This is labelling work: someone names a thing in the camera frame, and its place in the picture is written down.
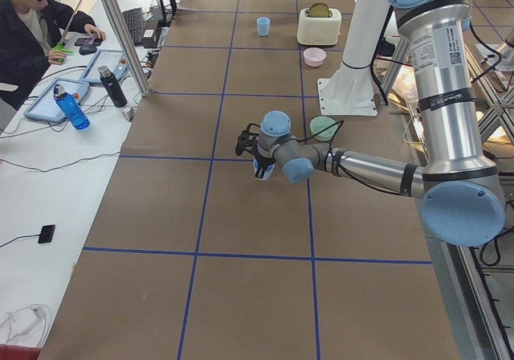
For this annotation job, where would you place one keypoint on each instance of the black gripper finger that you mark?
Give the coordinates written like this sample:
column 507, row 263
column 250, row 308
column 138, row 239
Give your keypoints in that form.
column 259, row 171

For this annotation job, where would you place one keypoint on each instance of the light blue plastic cup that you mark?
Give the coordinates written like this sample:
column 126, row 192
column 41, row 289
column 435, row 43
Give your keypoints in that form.
column 263, row 26

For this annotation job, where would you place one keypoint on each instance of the green bowl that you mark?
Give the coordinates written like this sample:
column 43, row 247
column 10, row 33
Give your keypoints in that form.
column 323, row 128

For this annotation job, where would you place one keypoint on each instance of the pink bowl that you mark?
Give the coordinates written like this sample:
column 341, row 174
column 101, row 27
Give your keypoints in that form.
column 314, row 56

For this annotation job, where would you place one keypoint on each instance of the cream toaster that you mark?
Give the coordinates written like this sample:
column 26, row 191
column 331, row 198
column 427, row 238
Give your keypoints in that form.
column 319, row 31

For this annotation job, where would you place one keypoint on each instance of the black thermos bottle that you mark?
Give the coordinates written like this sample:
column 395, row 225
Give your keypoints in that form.
column 112, row 87

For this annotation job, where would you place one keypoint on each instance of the crumpled clear plastic bag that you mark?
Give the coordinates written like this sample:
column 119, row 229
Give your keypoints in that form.
column 404, row 91

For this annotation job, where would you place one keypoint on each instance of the bread slice in toaster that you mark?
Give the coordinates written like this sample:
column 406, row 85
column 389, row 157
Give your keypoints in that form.
column 319, row 10

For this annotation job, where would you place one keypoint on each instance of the far teach pendant tablet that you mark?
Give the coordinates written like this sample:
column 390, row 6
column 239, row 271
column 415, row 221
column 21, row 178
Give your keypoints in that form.
column 114, row 60

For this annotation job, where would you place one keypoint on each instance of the teach pendant tablet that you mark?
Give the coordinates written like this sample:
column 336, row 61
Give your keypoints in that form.
column 114, row 60
column 44, row 107

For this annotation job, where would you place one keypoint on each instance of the black keyboard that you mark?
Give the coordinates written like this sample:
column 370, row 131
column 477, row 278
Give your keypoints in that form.
column 133, row 19

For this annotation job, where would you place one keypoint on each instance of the blue water bottle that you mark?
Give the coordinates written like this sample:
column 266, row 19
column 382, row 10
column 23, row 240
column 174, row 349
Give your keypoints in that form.
column 70, row 108

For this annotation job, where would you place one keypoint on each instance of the black computer mouse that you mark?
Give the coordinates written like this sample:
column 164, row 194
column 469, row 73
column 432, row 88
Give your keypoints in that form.
column 87, row 49

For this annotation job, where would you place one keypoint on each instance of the smartphone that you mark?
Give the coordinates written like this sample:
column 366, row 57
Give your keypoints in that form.
column 84, row 41

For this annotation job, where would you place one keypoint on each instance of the small black box device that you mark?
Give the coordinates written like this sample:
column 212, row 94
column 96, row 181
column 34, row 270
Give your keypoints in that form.
column 46, row 234

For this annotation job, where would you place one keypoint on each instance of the near teach pendant tablet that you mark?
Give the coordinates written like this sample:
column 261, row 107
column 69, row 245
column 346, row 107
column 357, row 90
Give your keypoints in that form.
column 44, row 107

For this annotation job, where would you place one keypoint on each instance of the seated person black jacket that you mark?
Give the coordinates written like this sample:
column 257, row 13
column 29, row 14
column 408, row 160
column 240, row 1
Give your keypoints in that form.
column 30, row 32

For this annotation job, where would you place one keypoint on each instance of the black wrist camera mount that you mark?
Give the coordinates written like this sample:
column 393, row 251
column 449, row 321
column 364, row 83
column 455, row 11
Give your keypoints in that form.
column 247, row 141

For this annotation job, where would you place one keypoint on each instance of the aluminium frame post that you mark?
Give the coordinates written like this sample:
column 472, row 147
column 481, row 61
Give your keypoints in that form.
column 114, row 15

